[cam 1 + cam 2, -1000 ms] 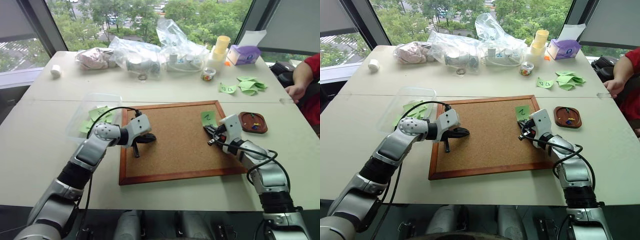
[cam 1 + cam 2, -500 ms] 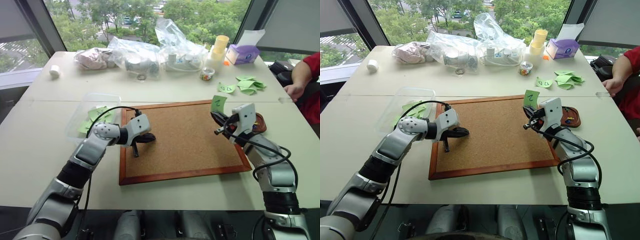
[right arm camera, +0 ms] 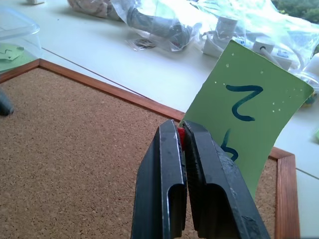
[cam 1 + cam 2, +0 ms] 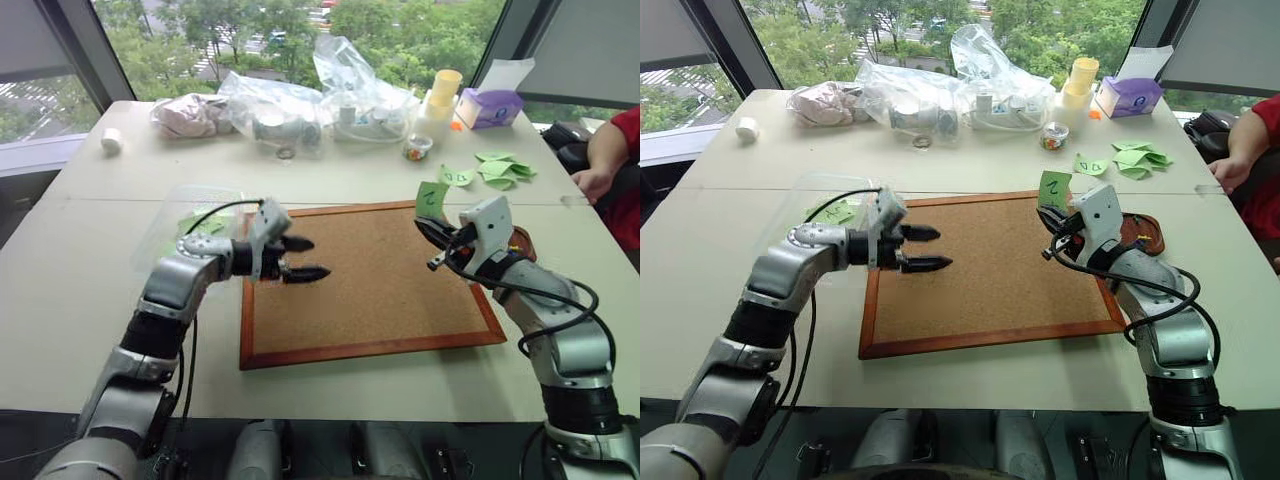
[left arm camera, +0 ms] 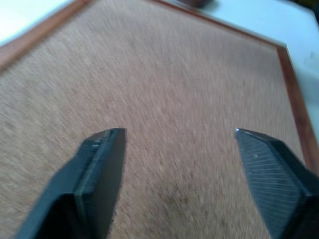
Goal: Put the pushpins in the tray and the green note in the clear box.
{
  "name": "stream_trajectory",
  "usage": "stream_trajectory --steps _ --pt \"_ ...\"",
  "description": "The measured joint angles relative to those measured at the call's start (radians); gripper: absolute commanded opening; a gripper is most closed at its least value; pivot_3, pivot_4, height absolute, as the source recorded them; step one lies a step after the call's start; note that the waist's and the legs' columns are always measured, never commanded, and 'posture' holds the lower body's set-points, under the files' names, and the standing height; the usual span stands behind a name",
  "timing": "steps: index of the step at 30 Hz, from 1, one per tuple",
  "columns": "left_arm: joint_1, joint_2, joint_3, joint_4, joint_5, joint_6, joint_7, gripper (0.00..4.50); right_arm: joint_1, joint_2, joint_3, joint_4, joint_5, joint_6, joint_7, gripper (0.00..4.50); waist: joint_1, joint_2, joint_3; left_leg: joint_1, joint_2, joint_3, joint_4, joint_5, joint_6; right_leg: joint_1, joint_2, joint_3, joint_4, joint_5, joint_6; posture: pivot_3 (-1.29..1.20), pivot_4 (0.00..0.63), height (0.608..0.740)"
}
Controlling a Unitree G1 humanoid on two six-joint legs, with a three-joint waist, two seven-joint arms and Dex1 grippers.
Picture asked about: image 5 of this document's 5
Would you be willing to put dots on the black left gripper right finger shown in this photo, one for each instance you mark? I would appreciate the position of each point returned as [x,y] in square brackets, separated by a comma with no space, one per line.
[279,184]

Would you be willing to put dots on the wood-framed cork board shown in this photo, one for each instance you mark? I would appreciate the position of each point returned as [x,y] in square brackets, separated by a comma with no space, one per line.
[159,82]

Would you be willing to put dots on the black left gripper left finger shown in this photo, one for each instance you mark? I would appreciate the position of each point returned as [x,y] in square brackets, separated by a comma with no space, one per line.
[84,189]

